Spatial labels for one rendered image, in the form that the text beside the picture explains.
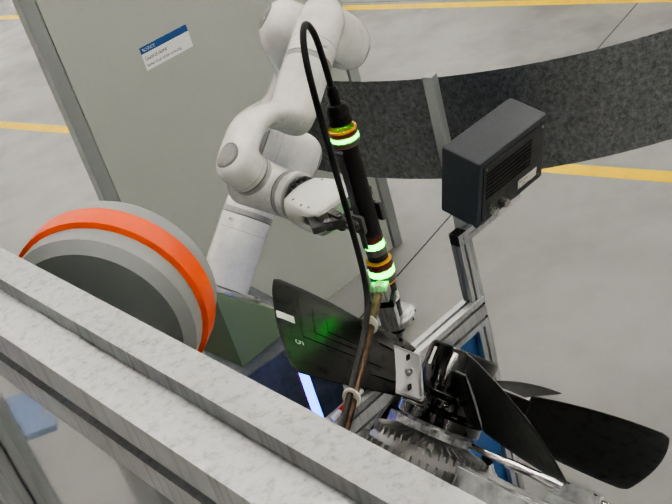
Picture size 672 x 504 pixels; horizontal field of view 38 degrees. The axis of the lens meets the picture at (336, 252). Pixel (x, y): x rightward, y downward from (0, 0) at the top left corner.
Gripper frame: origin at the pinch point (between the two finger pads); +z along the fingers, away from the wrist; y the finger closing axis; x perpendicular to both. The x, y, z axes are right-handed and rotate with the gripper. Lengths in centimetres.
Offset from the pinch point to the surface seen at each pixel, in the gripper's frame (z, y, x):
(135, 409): 78, 74, 54
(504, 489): 27.7, 9.9, -36.9
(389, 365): 6.2, 8.3, -22.2
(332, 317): -1.2, 11.0, -13.0
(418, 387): 8.7, 5.7, -27.8
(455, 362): 12.2, -0.3, -25.5
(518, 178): -32, -73, -40
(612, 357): -57, -132, -150
